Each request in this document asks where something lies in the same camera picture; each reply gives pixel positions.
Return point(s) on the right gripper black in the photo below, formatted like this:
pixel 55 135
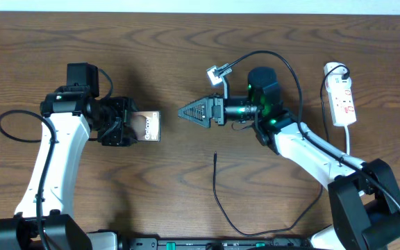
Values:
pixel 216 112

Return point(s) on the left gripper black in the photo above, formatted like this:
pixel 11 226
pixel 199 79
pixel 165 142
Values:
pixel 115 136

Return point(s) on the Samsung Galaxy smartphone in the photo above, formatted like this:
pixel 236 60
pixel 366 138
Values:
pixel 146 125

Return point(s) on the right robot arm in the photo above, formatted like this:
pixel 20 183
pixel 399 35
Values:
pixel 364 196

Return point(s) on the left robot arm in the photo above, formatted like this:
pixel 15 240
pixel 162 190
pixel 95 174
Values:
pixel 44 218

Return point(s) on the white power strip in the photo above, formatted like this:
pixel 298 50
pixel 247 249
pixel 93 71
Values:
pixel 337 83

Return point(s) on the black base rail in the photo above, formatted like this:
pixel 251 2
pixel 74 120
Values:
pixel 174 244

